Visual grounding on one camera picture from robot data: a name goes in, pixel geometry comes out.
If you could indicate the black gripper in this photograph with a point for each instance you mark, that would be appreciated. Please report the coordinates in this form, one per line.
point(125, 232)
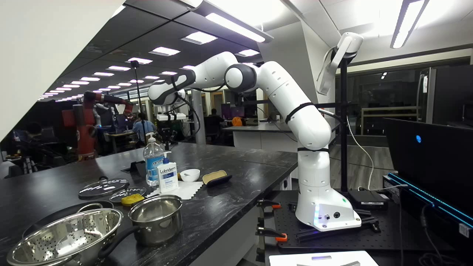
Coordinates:
point(170, 115)

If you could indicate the small white pump lotion bottle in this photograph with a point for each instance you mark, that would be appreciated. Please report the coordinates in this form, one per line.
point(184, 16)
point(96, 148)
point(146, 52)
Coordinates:
point(167, 177)

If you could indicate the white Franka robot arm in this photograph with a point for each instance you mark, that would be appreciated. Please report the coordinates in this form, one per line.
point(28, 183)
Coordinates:
point(304, 123)

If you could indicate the clear water bottle blue label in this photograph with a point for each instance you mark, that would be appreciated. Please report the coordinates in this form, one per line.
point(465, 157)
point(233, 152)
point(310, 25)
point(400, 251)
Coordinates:
point(153, 164)

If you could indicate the person in blue shirt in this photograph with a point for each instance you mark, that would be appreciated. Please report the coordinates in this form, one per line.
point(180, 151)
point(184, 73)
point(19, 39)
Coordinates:
point(142, 129)

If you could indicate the small white bowl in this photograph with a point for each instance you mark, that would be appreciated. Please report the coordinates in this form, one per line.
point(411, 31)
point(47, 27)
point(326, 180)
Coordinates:
point(189, 174)

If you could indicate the tan and black scrub sponge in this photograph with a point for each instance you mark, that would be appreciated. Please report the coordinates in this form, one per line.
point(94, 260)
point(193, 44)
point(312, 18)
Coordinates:
point(214, 177)

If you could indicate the yellow sponge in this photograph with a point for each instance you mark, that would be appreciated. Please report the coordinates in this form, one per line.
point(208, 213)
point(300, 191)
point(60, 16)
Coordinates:
point(131, 200)

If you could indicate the black clamp orange tip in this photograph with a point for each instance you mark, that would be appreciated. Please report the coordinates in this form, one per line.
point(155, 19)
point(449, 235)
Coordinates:
point(275, 238)
point(267, 206)

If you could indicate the long ceiling light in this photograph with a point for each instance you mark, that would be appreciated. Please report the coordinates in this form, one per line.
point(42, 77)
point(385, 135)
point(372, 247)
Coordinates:
point(408, 19)
point(233, 24)

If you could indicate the steel perforated colander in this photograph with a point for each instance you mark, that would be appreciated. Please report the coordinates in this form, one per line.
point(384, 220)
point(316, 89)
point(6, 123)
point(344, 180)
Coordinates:
point(63, 241)

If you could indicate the white marker paper sheet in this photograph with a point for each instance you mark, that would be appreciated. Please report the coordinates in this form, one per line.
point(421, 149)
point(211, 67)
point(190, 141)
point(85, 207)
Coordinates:
point(319, 259)

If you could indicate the black box at stand base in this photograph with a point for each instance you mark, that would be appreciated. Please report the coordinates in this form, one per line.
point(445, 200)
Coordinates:
point(366, 198)

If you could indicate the black monitor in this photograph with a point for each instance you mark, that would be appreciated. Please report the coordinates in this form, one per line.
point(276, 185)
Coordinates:
point(433, 163)

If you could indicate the black camera stand pole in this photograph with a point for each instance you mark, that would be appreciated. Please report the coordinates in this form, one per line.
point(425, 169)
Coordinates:
point(343, 148)

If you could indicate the white camera on stand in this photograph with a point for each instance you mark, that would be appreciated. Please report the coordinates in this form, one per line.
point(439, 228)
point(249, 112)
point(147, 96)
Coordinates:
point(347, 46)

